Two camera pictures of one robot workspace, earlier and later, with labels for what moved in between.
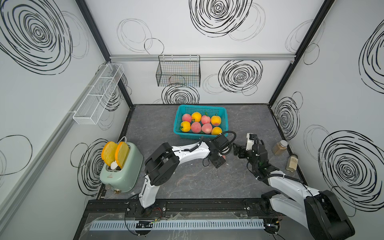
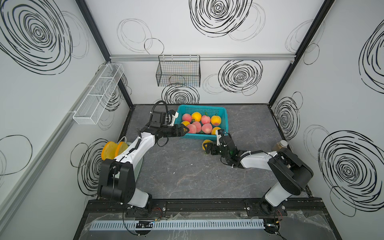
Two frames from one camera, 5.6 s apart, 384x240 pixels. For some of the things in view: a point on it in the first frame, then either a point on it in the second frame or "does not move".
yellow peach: [197, 116] does not move
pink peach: [205, 119] does not move
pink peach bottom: [206, 128] does not move
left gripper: [219, 162] -> [179, 130]
